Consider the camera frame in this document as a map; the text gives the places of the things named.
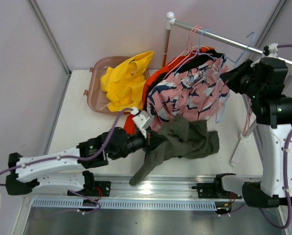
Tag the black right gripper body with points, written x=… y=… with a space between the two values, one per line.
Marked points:
x=243 y=80

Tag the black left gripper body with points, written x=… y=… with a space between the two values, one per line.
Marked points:
x=147 y=145

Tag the pink hanger of yellow shorts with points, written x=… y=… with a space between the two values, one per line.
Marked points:
x=249 y=123

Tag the olive green shorts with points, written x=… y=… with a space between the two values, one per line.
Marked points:
x=185 y=139

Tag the pink patterned shorts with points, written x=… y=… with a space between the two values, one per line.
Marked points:
x=196 y=94

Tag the yellow shorts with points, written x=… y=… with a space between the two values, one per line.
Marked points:
x=124 y=84

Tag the black shorts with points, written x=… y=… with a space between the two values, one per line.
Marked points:
x=160 y=74

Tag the blue hanger of patterned shorts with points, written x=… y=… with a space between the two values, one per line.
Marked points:
x=198 y=52

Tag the pink hanger of black shorts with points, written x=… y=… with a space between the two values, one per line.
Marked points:
x=185 y=56

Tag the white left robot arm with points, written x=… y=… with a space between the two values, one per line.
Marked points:
x=70 y=169

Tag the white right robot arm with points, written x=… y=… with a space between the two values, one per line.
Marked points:
x=274 y=123

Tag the orange shorts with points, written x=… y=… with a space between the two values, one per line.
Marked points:
x=129 y=125

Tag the pink hanger of orange shorts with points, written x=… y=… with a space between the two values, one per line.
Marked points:
x=191 y=39

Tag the metal clothes rack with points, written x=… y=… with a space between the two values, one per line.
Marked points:
x=240 y=149

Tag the pink translucent plastic basin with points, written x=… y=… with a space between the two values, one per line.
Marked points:
x=96 y=98

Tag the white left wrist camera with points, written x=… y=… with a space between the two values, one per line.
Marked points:
x=142 y=120

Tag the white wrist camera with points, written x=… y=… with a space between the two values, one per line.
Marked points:
x=271 y=51
x=142 y=120

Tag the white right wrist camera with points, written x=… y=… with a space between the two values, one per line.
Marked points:
x=271 y=51

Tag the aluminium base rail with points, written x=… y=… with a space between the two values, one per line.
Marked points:
x=154 y=193

